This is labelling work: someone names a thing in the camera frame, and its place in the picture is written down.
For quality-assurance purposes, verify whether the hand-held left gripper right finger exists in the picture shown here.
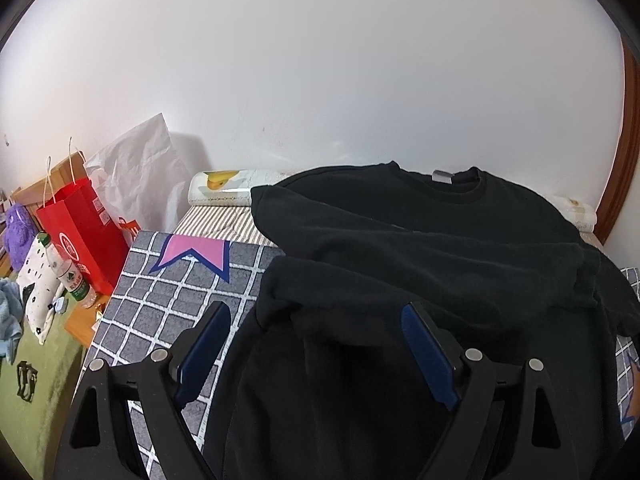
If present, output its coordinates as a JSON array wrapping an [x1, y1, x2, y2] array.
[[400, 301, 590, 480]]

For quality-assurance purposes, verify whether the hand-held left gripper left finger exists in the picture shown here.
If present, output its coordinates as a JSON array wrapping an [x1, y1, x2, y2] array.
[[52, 301, 233, 480]]

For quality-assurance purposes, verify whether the black sweatshirt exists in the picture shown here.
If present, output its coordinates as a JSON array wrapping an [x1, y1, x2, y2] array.
[[204, 161, 640, 480]]

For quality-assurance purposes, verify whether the grey checked star bedsheet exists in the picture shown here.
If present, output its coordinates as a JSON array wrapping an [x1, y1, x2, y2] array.
[[82, 230, 640, 480]]

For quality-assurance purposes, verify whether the wooden nightstand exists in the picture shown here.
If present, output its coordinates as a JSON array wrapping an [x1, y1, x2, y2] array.
[[65, 292, 113, 350]]

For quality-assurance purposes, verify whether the striped mattress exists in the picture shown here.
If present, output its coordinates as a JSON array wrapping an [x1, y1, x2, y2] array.
[[172, 204, 606, 250]]

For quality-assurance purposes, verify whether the clear water bottle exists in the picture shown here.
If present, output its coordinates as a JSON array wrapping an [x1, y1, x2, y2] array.
[[36, 232, 97, 308]]

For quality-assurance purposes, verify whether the green blanket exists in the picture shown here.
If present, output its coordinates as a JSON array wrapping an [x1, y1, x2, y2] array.
[[0, 320, 87, 461]]

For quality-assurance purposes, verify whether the red paper bag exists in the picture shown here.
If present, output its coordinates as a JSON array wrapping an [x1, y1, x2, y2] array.
[[36, 136, 132, 296]]

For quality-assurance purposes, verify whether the black plastic clip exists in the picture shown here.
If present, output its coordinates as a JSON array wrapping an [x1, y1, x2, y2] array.
[[16, 361, 38, 402]]

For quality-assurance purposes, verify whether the white spotted pillow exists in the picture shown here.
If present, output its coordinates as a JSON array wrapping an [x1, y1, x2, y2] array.
[[16, 234, 66, 345]]

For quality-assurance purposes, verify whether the light blue cloth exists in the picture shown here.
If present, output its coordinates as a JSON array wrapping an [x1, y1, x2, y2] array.
[[0, 279, 23, 365]]

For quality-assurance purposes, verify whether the white plastic bag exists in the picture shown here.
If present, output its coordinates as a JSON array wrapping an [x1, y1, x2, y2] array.
[[85, 112, 187, 241]]

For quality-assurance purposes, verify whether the purple plush toy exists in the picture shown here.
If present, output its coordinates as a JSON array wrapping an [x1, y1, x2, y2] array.
[[4, 203, 40, 271]]

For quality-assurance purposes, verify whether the wooden headboard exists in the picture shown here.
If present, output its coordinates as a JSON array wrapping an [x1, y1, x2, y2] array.
[[11, 150, 88, 211]]

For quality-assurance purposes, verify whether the wooden door frame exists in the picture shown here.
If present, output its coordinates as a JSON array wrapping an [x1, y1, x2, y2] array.
[[595, 35, 640, 247]]

